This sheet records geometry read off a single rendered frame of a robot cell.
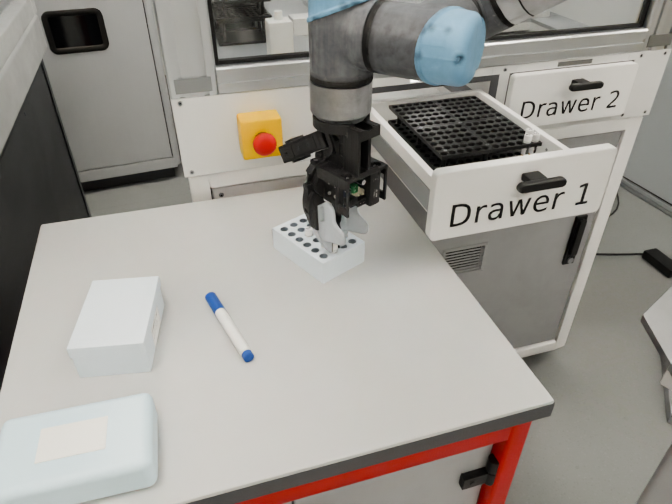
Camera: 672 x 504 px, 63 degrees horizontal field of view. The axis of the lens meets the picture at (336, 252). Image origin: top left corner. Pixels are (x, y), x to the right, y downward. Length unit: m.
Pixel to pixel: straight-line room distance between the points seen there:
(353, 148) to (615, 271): 1.76
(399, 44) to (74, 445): 0.51
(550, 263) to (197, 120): 0.98
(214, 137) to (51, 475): 0.61
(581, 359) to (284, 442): 1.39
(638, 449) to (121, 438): 1.40
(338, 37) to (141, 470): 0.48
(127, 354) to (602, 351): 1.55
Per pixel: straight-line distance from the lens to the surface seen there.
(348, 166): 0.69
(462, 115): 1.03
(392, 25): 0.60
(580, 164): 0.88
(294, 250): 0.84
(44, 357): 0.79
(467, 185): 0.78
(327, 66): 0.64
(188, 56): 0.96
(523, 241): 1.44
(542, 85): 1.20
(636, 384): 1.90
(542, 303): 1.64
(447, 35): 0.58
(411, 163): 0.88
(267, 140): 0.94
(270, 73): 0.98
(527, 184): 0.79
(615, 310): 2.13
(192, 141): 1.01
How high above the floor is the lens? 1.27
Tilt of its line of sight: 36 degrees down
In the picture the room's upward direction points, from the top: straight up
